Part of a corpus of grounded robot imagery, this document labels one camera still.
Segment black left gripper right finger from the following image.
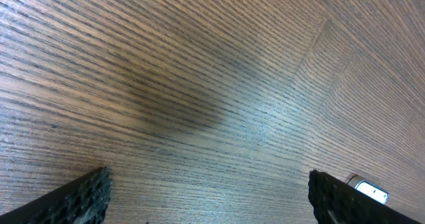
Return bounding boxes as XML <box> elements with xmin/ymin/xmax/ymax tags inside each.
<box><xmin>308</xmin><ymin>169</ymin><xmax>420</xmax><ymax>224</ymax></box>

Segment teal Galaxy smartphone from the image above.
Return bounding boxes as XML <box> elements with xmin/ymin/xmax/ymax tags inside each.
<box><xmin>347</xmin><ymin>175</ymin><xmax>389</xmax><ymax>205</ymax></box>

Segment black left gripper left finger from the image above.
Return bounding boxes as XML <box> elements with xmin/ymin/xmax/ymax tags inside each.
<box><xmin>1</xmin><ymin>167</ymin><xmax>112</xmax><ymax>224</ymax></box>

